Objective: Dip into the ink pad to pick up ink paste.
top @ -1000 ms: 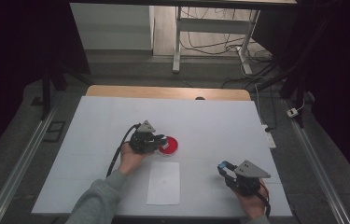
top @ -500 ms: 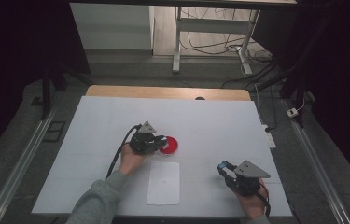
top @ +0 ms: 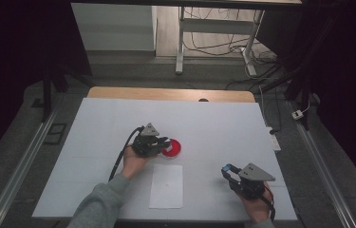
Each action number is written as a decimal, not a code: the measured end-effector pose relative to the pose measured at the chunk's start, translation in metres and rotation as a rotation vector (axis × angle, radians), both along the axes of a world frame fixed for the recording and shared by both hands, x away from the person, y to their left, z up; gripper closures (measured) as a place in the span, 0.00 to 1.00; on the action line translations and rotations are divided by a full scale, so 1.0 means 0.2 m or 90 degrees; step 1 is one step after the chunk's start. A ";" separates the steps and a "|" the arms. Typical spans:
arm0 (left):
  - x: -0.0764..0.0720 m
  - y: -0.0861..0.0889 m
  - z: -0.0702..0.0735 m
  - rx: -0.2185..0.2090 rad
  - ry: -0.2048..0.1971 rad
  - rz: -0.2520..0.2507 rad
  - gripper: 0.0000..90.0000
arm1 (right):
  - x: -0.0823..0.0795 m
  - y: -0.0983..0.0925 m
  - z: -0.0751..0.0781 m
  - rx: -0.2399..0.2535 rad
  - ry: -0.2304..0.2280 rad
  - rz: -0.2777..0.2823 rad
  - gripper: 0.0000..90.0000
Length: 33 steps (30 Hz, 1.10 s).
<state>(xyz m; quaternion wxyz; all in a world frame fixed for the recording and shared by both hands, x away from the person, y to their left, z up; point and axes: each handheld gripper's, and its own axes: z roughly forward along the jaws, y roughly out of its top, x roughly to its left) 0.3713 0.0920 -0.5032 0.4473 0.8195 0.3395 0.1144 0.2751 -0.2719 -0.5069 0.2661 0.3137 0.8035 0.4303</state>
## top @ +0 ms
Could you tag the aluminium floor rail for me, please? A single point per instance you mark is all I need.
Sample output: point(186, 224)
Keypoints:
point(20, 171)
point(324, 171)

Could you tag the black floor frame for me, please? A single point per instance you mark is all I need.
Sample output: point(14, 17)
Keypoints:
point(55, 134)

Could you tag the white paper sheet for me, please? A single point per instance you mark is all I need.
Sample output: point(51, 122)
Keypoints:
point(166, 186)

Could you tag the black curtain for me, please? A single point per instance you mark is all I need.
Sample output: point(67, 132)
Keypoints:
point(349, 79)
point(8, 63)

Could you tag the blue stamp cap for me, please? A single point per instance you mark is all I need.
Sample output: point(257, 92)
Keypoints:
point(228, 167)

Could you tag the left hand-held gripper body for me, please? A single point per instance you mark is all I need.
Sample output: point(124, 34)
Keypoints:
point(148, 145)

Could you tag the person's right hand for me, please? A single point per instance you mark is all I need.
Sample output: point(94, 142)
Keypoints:
point(259, 209)

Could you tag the white cabinet panel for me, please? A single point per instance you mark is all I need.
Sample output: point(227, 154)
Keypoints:
point(112, 28)

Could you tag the small white adapter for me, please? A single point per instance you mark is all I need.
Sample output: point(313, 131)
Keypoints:
point(297, 114)

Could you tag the white table cover sheet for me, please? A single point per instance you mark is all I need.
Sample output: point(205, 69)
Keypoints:
point(213, 120)

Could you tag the white power strip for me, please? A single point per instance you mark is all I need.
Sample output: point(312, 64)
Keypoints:
point(274, 141)

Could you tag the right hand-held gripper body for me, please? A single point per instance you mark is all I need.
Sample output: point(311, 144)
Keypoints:
point(254, 173)

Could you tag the white desk frame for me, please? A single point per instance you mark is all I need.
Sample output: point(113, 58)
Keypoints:
point(216, 26)

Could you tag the round red ink pad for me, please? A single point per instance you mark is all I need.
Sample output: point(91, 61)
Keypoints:
point(175, 149)

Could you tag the black metal stand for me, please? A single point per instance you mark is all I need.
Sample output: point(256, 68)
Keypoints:
point(303, 95)
point(46, 95)

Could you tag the person's left hand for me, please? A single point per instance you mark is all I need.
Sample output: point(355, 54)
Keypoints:
point(133, 164)

